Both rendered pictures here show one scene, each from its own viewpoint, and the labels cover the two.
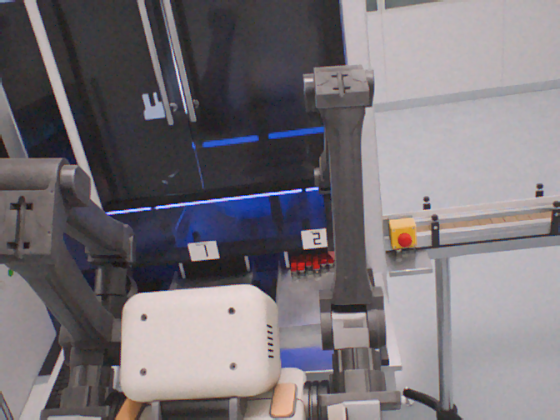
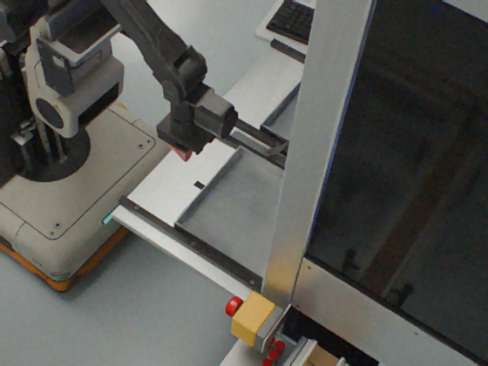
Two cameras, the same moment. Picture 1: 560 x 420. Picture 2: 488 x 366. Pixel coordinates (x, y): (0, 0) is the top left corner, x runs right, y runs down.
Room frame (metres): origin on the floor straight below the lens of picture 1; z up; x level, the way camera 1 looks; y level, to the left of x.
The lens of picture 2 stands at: (1.58, -0.89, 2.28)
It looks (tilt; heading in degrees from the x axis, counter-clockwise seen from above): 56 degrees down; 111
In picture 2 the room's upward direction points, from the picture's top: 7 degrees clockwise
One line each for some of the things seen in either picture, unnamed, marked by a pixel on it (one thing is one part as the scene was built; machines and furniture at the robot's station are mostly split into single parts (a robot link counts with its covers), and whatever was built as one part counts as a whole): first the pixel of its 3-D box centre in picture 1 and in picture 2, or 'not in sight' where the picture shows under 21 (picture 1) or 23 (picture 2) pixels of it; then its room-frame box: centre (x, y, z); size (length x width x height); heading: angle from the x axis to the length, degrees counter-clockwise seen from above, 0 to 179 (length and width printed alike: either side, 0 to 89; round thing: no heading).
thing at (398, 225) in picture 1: (402, 232); (256, 321); (1.42, -0.34, 0.99); 0.08 x 0.07 x 0.07; 173
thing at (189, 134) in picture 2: (339, 227); (186, 122); (1.14, -0.13, 1.19); 0.10 x 0.07 x 0.07; 173
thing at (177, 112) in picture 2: (336, 202); (188, 102); (1.15, -0.13, 1.25); 0.07 x 0.06 x 0.07; 174
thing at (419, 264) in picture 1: (407, 260); (264, 362); (1.46, -0.36, 0.87); 0.14 x 0.13 x 0.02; 173
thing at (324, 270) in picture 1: (320, 268); not in sight; (1.44, -0.09, 0.90); 0.18 x 0.02 x 0.05; 84
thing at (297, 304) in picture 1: (322, 291); (270, 224); (1.33, -0.08, 0.90); 0.34 x 0.26 x 0.04; 174
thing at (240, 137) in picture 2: not in sight; (257, 140); (1.20, 0.10, 0.91); 0.14 x 0.03 x 0.06; 174
